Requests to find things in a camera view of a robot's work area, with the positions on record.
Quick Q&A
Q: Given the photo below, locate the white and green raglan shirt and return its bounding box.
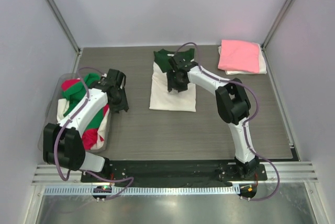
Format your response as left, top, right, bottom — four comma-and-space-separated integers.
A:
149, 49, 196, 112

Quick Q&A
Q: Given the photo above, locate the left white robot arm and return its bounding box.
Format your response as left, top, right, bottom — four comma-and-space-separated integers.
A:
42, 69, 129, 182

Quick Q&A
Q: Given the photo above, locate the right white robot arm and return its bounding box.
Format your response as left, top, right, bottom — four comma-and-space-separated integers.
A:
166, 53, 259, 180

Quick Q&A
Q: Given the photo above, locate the red green white shirt pile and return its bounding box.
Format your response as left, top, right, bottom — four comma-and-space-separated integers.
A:
57, 78, 109, 150

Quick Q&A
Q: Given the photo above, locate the clear plastic bin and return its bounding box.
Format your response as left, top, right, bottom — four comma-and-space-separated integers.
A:
44, 73, 110, 153

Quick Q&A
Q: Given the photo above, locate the folded pink shirt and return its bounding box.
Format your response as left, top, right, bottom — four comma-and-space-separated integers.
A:
217, 39, 261, 74

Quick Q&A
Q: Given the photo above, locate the folded white shirt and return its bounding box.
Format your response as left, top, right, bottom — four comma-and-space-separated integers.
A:
218, 43, 268, 76

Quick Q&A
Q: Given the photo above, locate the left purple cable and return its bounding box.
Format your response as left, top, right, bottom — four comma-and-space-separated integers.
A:
53, 67, 135, 201

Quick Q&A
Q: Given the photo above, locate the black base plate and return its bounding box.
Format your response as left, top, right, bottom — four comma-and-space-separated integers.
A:
80, 159, 267, 186

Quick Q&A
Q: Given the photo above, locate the left aluminium frame post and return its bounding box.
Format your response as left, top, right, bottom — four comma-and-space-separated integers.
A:
31, 0, 82, 55

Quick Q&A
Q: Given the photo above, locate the aluminium frame post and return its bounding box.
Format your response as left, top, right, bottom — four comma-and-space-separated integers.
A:
31, 0, 82, 55
261, 0, 295, 50

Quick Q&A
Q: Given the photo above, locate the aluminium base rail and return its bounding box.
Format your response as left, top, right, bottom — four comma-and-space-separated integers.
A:
31, 163, 84, 185

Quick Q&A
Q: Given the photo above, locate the white slotted cable duct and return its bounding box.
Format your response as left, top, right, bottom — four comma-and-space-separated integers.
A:
44, 184, 240, 196

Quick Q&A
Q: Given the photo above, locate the right aluminium frame post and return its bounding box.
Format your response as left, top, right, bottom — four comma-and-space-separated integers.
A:
261, 0, 295, 50

